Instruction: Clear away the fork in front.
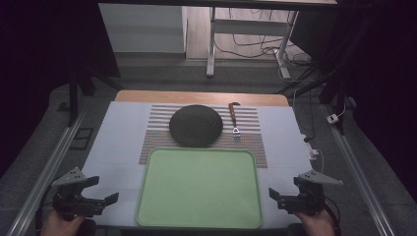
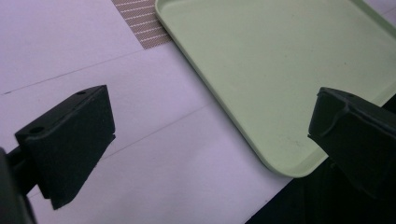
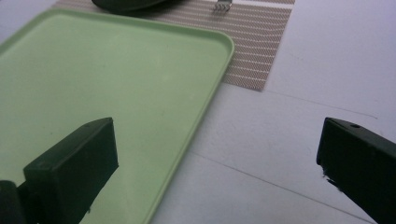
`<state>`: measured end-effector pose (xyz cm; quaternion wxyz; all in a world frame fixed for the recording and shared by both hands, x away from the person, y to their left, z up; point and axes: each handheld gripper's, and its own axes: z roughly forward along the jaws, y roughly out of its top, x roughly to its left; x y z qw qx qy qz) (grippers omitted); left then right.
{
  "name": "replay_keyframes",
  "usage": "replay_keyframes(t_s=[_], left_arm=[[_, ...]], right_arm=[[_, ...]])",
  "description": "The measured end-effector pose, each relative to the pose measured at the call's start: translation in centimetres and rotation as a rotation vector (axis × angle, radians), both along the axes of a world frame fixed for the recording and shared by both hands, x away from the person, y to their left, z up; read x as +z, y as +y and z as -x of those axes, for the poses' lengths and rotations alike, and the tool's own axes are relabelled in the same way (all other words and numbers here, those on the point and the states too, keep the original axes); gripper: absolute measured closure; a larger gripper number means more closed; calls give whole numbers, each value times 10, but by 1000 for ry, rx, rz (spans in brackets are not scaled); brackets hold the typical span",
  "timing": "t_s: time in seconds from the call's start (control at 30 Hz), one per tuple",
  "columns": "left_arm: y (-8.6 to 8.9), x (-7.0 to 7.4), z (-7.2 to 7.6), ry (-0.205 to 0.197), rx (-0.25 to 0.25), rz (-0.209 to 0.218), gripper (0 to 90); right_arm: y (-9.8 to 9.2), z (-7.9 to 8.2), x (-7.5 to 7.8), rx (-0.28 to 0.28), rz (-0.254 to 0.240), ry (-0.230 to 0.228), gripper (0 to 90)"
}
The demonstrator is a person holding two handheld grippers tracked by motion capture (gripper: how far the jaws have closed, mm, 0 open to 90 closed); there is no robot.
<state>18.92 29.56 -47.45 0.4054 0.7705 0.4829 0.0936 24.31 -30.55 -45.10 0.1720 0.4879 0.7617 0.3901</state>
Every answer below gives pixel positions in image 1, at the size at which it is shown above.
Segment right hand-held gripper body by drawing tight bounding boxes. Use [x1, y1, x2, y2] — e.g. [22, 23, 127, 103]
[278, 169, 344, 217]

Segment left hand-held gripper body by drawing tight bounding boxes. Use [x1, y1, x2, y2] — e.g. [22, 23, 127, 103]
[51, 166, 106, 221]

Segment person's right hand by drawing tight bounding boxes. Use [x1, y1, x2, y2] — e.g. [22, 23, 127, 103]
[295, 209, 336, 236]

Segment person's left hand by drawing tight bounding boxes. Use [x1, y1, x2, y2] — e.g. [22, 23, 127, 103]
[40, 209, 86, 236]

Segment white plug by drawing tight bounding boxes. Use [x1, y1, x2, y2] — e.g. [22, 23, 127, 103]
[303, 134, 320, 161]

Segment white table cover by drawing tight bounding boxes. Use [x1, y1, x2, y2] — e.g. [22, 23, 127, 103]
[80, 100, 315, 229]

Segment striped woven placemat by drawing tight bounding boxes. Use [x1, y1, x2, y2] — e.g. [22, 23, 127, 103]
[138, 103, 268, 169]

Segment green plastic tray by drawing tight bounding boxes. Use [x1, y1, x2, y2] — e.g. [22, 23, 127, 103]
[135, 147, 264, 230]

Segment black tripod stand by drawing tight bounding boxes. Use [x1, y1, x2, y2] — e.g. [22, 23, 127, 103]
[66, 63, 125, 128]

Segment round black plate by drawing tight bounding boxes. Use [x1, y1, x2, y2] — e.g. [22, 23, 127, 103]
[168, 104, 224, 148]

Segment white cabinet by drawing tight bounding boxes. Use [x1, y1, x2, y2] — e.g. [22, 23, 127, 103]
[97, 3, 188, 54]

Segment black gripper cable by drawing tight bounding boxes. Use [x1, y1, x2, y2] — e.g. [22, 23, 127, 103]
[34, 185, 55, 236]
[323, 195, 342, 236]

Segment aluminium rail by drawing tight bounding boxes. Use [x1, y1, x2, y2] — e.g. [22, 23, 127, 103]
[323, 104, 398, 236]
[6, 109, 87, 236]

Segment black floor frame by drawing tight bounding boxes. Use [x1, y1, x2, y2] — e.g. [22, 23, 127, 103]
[70, 127, 94, 151]

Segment black floor cables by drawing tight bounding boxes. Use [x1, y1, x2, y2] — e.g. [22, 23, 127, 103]
[214, 8, 314, 83]

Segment white desk frame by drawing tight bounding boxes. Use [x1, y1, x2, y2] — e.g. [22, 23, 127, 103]
[206, 6, 300, 80]

